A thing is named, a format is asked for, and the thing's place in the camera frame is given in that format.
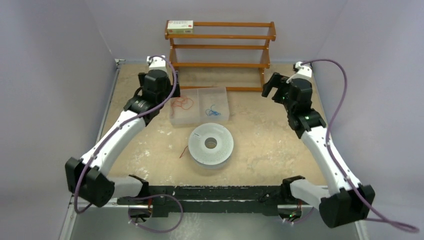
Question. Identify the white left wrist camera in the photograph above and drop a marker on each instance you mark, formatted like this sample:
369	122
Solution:
157	63

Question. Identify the clear plastic divided tray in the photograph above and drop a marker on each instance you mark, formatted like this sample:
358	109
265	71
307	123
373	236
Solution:
199	105

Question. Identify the orange wooden shelf rack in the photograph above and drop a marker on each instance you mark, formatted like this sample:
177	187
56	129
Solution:
223	45

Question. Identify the white cardboard box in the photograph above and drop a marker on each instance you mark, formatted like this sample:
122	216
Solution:
180	27

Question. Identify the white plastic cable spool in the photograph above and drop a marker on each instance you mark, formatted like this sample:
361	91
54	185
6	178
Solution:
211	145

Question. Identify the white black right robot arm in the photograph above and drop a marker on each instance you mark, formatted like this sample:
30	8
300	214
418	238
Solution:
346	199

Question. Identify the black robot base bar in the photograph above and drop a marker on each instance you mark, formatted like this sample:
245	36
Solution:
215	198

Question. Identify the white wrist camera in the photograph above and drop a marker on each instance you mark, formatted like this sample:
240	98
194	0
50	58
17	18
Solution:
301	71
157	63

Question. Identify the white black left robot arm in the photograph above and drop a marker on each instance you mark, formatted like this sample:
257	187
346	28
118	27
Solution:
87	176

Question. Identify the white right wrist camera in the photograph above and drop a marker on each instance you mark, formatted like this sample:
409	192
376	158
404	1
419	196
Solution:
301	71

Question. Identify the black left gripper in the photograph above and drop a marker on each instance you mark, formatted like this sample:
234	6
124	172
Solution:
169	88

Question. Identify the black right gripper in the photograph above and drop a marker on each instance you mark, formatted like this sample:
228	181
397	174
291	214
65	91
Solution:
276	80

